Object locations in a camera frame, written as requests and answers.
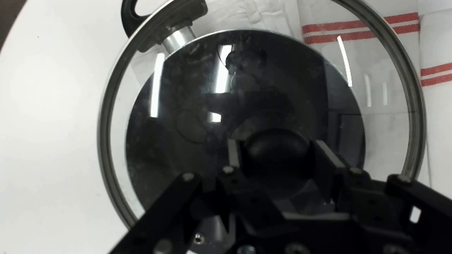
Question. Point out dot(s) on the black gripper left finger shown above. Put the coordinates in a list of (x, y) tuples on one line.
[(171, 223)]

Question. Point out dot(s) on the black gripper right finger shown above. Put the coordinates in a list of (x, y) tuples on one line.
[(386, 218)]

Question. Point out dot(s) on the white towel with red stripes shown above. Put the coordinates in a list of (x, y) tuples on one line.
[(356, 52)]

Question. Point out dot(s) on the glass lid with black knob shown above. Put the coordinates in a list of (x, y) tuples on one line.
[(171, 26)]

